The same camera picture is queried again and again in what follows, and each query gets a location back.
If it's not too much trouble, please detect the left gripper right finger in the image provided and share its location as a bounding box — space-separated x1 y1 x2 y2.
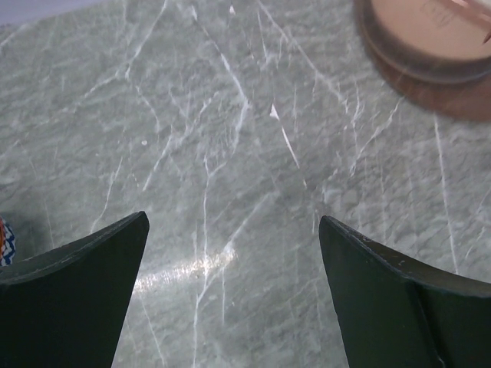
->
319 216 490 367

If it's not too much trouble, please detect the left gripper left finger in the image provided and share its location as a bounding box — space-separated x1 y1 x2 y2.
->
1 212 149 367

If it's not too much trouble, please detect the plain cream plate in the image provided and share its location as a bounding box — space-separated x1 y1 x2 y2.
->
356 0 490 84

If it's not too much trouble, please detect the translucent pink plastic bin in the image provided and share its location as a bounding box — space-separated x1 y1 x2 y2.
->
354 1 490 122

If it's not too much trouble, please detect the blue yellow patterned bowl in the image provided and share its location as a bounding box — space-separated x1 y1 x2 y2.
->
0 217 16 267

